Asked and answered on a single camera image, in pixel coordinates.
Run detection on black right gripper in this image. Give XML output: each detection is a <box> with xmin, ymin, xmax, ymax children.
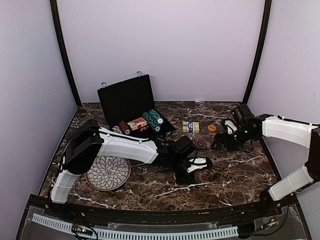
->
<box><xmin>211</xmin><ymin>126</ymin><xmax>256</xmax><ymax>151</ymax></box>

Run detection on orange big blind button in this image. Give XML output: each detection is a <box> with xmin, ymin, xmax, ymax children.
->
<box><xmin>207</xmin><ymin>124</ymin><xmax>217</xmax><ymax>132</ymax></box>

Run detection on black red all-in triangle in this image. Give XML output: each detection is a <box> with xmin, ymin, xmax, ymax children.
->
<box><xmin>195</xmin><ymin>140</ymin><xmax>207</xmax><ymax>150</ymax></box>

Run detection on blue gold card box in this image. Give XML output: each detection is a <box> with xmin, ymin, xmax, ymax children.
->
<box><xmin>182</xmin><ymin>121</ymin><xmax>200</xmax><ymax>134</ymax></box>

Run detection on black poker case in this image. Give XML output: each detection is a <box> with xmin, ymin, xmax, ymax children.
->
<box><xmin>96</xmin><ymin>71</ymin><xmax>176</xmax><ymax>141</ymax></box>

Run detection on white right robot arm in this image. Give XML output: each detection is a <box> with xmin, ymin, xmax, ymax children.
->
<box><xmin>210</xmin><ymin>104</ymin><xmax>320</xmax><ymax>217</ymax></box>

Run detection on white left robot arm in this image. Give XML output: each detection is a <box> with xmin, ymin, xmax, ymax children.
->
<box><xmin>48</xmin><ymin>119</ymin><xmax>212</xmax><ymax>218</ymax></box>

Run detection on green blue chip stack front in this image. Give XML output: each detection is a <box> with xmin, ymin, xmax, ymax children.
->
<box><xmin>142</xmin><ymin>112</ymin><xmax>161</xmax><ymax>132</ymax></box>

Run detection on green blue chip stack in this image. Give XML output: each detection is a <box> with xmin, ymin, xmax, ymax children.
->
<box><xmin>149</xmin><ymin>109</ymin><xmax>164</xmax><ymax>125</ymax></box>
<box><xmin>142</xmin><ymin>112</ymin><xmax>161</xmax><ymax>132</ymax></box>

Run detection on red die in case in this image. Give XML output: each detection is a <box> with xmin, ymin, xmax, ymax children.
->
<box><xmin>139</xmin><ymin>125</ymin><xmax>149</xmax><ymax>132</ymax></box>

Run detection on green blue chip stack rear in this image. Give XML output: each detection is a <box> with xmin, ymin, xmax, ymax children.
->
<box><xmin>149</xmin><ymin>109</ymin><xmax>164</xmax><ymax>125</ymax></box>

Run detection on red playing card deck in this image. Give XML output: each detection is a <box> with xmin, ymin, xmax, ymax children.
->
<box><xmin>127</xmin><ymin>117</ymin><xmax>148</xmax><ymax>131</ymax></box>

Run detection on orange black chip stack case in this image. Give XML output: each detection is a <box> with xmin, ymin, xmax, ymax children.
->
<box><xmin>119</xmin><ymin>121</ymin><xmax>131</xmax><ymax>135</ymax></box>

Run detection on floral patterned plate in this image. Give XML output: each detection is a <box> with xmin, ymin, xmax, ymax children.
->
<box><xmin>85</xmin><ymin>155</ymin><xmax>131</xmax><ymax>192</ymax></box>

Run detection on black front table rail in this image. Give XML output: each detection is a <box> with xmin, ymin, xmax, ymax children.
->
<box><xmin>27</xmin><ymin>194</ymin><xmax>298</xmax><ymax>226</ymax></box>

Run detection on white slotted cable duct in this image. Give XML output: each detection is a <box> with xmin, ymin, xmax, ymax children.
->
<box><xmin>31</xmin><ymin>212</ymin><xmax>239</xmax><ymax>239</ymax></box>

